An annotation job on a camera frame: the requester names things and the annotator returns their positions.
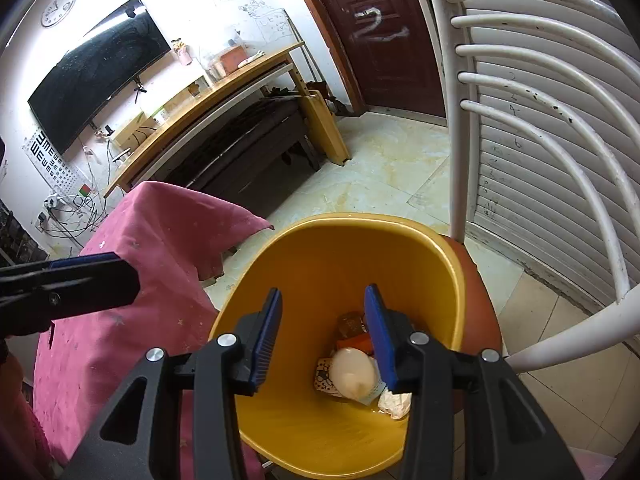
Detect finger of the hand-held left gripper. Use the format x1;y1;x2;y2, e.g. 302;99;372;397
0;253;120;291
0;259;141;336

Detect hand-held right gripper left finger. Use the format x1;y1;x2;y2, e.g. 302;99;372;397
60;287;284;480

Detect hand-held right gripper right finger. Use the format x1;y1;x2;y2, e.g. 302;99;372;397
363;284;583;480

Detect black spotted white packet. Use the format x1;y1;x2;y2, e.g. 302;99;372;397
314;356;346;397

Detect yellow plastic bin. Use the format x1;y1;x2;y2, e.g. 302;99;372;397
207;213;467;470

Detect white round ball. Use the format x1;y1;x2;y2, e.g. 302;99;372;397
329;347;382;403

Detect black patterned panel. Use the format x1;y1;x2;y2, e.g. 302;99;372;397
0;199;48;266

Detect pink tablecloth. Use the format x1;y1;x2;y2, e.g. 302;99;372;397
32;181;275;480

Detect white eye chart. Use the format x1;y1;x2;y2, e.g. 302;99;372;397
21;130;88;196

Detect cardboard box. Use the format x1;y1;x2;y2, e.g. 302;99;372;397
112;112;161;148

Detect person's pink clothing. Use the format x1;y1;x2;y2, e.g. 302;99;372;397
0;350;56;480

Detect dark bench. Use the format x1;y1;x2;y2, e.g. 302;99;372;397
150;96;321;201

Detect wooden desk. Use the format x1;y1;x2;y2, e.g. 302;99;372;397
102;41;307;198

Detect leaning wooden board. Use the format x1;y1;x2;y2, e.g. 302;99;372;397
301;89;350;166

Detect white metal chair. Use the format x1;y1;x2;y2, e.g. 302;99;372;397
424;0;640;416

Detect orange storage box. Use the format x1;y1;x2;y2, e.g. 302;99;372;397
222;46;247;73

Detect dark red door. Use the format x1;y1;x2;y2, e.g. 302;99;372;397
282;0;448;120

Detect tangled cables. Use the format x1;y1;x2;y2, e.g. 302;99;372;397
42;192;108;238

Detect black wall television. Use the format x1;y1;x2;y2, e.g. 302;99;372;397
27;0;172;156

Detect white wall clock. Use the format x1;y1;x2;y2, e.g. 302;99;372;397
40;0;75;28

